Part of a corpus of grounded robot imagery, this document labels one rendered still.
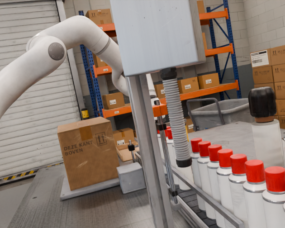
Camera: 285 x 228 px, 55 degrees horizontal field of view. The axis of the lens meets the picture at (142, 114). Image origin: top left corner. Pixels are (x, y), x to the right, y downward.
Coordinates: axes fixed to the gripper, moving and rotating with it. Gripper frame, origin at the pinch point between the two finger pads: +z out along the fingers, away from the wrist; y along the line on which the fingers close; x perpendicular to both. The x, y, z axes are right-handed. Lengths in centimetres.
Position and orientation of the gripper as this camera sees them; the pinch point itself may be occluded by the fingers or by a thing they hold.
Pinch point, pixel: (157, 132)
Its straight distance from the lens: 120.1
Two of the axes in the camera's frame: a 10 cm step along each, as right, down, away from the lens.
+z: 2.5, 9.4, -2.2
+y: 9.6, -2.1, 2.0
